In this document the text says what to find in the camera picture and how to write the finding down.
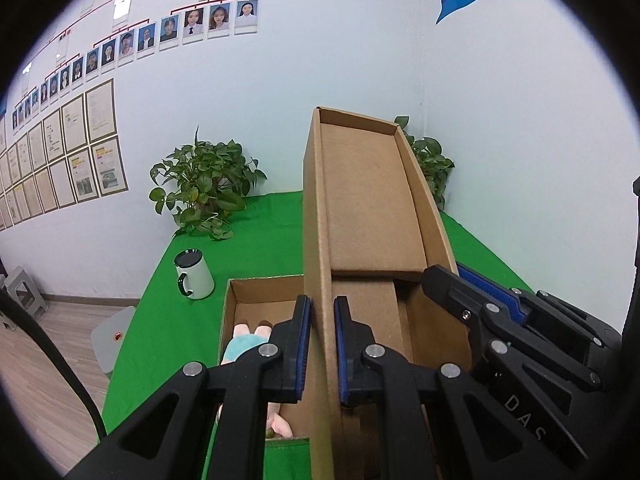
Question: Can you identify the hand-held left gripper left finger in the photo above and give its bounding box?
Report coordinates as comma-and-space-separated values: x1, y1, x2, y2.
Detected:
65, 294, 314, 480

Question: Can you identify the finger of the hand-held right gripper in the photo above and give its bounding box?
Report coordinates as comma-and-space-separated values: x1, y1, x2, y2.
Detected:
456, 261, 623, 356
421, 265, 607, 393

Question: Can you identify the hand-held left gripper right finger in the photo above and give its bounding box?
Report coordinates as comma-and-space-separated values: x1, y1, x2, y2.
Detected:
333, 295, 541, 480

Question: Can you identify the pink and teal plush toy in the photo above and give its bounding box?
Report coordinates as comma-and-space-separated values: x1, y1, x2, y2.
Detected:
218, 321, 296, 440

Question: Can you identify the brown cardboard box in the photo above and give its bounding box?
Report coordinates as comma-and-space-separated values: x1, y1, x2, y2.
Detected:
218, 106, 475, 480

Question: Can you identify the white mug with black rim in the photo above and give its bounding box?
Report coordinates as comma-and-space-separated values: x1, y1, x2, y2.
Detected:
173, 248, 216, 301

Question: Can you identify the potted plant in orange pot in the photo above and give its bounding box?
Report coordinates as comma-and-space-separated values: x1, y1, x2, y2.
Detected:
394, 116, 456, 211

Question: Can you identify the green tablecloth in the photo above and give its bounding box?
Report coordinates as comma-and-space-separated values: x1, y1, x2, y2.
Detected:
100, 191, 537, 480

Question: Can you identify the leafy green potted plant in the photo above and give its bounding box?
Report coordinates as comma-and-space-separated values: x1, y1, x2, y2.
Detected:
149, 127, 268, 242

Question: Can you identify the group of framed certificates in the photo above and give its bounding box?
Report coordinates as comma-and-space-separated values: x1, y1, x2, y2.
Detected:
0, 77, 130, 232

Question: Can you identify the grey plastic stool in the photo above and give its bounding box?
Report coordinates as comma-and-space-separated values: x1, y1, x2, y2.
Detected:
0, 266, 50, 332

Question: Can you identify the black cable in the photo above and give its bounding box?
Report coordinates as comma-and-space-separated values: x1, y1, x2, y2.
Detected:
0, 287, 108, 442

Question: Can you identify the wall chart of portrait photos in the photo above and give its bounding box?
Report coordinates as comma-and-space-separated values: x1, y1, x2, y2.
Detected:
0, 0, 261, 133

